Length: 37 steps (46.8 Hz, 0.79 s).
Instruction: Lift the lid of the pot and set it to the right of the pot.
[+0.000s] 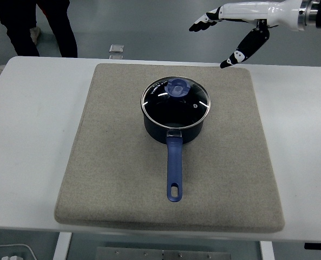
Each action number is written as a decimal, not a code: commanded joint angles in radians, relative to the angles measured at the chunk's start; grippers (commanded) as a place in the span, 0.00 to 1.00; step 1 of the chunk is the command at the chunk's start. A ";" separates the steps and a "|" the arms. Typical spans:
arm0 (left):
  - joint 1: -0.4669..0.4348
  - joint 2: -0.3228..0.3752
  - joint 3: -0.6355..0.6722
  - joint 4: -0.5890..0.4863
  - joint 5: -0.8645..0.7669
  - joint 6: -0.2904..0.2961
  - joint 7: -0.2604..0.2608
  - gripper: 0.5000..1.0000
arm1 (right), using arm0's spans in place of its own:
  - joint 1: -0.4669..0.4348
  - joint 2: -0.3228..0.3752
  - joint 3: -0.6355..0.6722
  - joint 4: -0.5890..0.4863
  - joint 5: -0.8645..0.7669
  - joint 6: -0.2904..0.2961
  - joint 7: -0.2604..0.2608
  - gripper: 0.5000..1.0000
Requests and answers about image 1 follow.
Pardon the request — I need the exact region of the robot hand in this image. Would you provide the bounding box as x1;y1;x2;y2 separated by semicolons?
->
188;0;303;69

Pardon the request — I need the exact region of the glass pot lid blue knob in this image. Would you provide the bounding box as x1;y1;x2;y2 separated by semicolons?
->
140;76;212;128

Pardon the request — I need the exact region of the person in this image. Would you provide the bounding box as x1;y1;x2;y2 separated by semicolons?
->
0;0;78;58
29;2;47;46

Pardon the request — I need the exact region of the beige fabric mat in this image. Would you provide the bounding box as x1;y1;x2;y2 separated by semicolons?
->
54;63;285;234

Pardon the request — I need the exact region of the white table leg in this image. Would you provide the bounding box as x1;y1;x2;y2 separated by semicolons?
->
53;232;72;260
259;240;275;260

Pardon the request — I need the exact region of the grey metal plate with screws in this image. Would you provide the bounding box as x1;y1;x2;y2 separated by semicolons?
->
95;246;231;260

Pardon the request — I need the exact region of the dark pot with blue handle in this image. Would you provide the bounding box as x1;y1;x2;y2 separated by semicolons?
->
141;102;211;203

